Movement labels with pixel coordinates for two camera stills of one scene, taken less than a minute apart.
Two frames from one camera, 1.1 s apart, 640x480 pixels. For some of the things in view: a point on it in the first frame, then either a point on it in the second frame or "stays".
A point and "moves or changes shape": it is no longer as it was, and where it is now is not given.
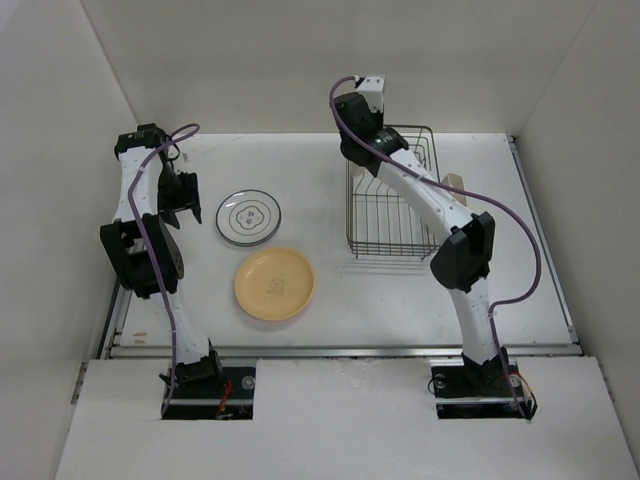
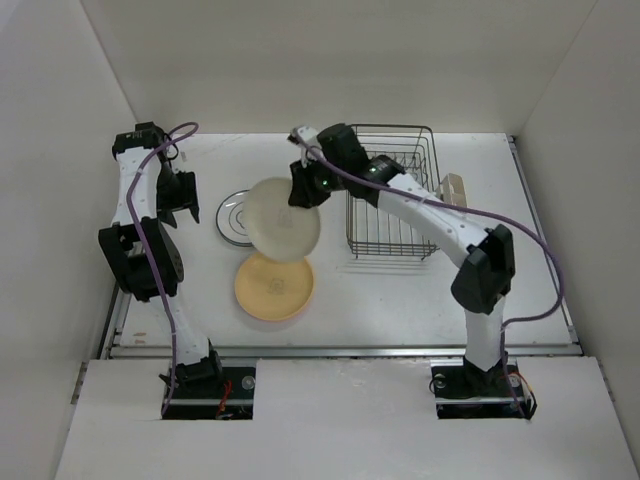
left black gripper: (185, 199) stays
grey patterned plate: (248, 217) stays
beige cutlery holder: (455, 180) stays
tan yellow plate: (274, 284) stays
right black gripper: (378, 117) to (303, 194)
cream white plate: (360, 176) moves or changes shape
